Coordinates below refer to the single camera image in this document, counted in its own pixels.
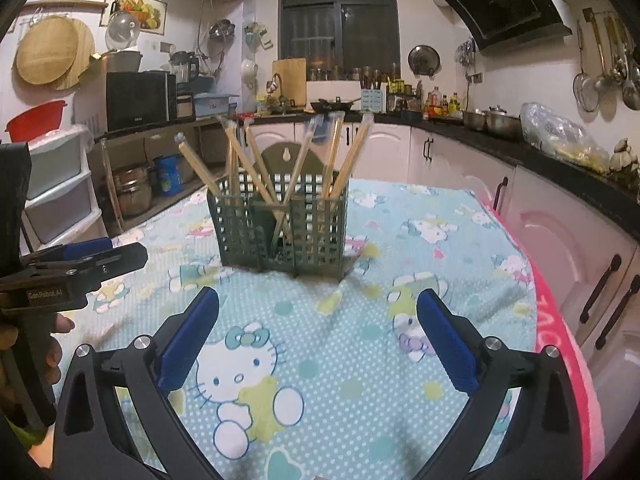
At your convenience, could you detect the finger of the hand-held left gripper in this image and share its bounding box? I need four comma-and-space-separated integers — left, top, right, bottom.
20, 237, 115, 268
25, 242, 149, 291

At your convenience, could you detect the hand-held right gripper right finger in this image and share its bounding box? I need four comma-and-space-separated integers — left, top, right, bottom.
412, 289, 586, 480

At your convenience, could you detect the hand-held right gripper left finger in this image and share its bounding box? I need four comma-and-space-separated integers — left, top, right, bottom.
52, 287, 226, 480

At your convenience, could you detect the group of bamboo chopsticks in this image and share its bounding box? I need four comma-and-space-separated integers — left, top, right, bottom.
172, 112, 376, 243

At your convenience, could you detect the green perforated utensil holder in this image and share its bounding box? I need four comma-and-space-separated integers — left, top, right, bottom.
206, 141, 350, 281

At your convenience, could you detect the person's left forearm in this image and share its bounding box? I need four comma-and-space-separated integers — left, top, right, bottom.
5, 410, 53, 471

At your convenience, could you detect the row of hanging kitchen utensils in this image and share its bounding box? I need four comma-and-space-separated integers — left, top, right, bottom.
571, 7, 640, 113

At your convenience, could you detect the person's left hand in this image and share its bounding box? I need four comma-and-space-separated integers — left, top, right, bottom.
47, 314, 76, 386

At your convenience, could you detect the white plastic drawer cabinet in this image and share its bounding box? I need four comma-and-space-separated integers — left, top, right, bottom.
22, 125, 106, 246

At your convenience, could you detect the long wooden stick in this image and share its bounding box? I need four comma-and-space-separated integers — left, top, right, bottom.
101, 142, 125, 233

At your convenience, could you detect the stack of steel stockpots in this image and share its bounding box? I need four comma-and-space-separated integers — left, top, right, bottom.
112, 164, 152, 219

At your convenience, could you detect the red plastic basin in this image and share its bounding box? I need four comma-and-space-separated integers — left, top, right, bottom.
5, 100, 68, 143

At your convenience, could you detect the blue tin can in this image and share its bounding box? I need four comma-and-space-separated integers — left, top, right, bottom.
152, 154, 184, 197

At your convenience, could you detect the cartoon cat printed blanket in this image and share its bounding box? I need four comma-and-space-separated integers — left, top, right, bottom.
60, 177, 543, 480

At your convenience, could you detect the wooden storage shelf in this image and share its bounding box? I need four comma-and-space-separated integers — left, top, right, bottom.
92, 115, 228, 233

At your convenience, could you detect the black microwave oven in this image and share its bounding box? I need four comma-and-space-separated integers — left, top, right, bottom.
106, 71, 177, 133

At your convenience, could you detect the round bamboo lid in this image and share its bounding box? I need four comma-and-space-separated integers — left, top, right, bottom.
15, 15, 81, 86

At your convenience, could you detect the round wooden board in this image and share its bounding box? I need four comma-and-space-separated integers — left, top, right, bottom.
55, 17, 96, 92

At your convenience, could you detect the grey pot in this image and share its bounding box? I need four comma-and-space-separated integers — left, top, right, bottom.
102, 50, 144, 74

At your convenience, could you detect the glass pot lid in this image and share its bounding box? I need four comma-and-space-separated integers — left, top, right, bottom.
106, 10, 142, 52

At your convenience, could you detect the blender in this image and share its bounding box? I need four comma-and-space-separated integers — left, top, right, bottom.
169, 51, 201, 84

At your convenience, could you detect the black kitchen countertop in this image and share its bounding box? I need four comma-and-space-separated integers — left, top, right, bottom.
235, 110, 640, 241

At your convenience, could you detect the large steel pot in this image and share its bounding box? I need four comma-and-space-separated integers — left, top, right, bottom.
485, 104, 522, 141

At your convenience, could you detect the group of sauce bottles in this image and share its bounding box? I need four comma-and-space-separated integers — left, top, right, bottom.
424, 86, 462, 120

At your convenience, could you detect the clear plastic bag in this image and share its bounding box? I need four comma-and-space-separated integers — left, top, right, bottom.
520, 101, 612, 172

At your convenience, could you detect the wooden cutting board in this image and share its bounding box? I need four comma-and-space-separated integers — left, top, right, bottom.
271, 57, 307, 109

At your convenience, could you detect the light blue knife holder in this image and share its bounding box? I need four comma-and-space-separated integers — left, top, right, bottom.
360, 87, 387, 113

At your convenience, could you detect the hanging steel colander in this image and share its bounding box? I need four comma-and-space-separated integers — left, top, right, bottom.
208, 18, 237, 42

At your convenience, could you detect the pile of garlic bulbs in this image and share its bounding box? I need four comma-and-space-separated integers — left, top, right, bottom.
609, 136, 640, 177

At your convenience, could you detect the black wok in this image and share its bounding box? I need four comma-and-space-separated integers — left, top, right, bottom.
309, 96, 362, 114

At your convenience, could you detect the hanging peeler holder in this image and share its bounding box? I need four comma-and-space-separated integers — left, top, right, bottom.
243, 20, 276, 52

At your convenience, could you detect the row of spice jars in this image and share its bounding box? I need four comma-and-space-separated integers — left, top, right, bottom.
307, 62, 402, 82

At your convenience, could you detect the steel pot lid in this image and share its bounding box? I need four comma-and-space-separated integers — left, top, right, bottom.
407, 45, 442, 79

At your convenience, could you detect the dark window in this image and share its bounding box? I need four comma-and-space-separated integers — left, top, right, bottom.
279, 0, 402, 82

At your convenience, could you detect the black range hood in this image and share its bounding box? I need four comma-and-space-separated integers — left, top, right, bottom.
434, 0, 573, 55

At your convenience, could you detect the fruit wall poster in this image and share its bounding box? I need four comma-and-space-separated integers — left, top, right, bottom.
100, 0, 167, 36

